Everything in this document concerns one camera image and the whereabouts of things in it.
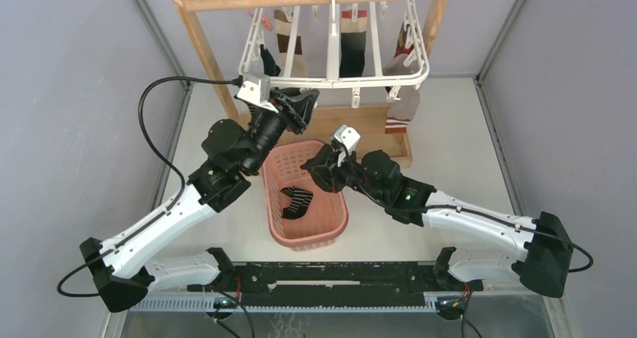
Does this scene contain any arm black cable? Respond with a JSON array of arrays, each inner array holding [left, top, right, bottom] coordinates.
[[343, 151, 595, 274], [56, 76, 243, 298]]

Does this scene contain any navy dark sock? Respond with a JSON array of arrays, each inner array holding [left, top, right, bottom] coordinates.
[[259, 44, 281, 77]]

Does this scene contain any black white striped sock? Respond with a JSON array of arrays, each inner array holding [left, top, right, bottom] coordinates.
[[281, 186, 314, 220]]

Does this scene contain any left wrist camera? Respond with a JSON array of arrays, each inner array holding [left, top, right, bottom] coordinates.
[[236, 73, 279, 114]]

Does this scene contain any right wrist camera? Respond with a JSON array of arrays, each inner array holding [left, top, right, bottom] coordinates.
[[331, 125, 361, 167]]

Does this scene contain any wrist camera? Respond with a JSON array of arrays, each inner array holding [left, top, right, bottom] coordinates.
[[236, 73, 279, 114], [331, 125, 361, 167]]

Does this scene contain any white plastic clip hanger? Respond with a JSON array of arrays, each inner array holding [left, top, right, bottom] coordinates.
[[238, 0, 430, 108]]

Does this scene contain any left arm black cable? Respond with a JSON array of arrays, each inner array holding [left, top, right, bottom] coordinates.
[[56, 76, 243, 298]]

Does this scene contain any brown patterned sock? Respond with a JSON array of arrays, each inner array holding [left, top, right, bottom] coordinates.
[[394, 22, 413, 57]]

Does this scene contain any brown beige striped sock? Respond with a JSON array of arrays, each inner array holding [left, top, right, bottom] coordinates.
[[273, 9, 309, 78]]

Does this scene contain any pink plastic basket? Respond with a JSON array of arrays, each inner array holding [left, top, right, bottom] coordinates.
[[261, 140, 349, 251]]

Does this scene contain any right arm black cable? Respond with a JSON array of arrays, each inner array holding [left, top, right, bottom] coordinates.
[[343, 151, 595, 274]]

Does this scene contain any black mounting rail base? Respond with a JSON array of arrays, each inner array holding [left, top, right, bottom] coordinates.
[[133, 261, 483, 312]]

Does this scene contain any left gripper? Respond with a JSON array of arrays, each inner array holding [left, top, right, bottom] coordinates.
[[242, 85, 319, 175]]

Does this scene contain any wooden hanging rack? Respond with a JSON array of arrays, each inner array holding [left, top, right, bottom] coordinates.
[[173, 0, 448, 167]]

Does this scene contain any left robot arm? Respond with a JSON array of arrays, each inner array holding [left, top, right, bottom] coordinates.
[[80, 88, 319, 312]]

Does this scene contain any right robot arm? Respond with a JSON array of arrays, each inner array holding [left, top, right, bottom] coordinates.
[[301, 145, 575, 298]]

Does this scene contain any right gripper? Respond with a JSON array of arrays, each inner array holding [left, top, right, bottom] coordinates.
[[313, 146, 388, 206]]

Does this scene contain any black red cuff sock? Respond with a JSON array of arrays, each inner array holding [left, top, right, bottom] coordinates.
[[340, 10, 367, 78]]

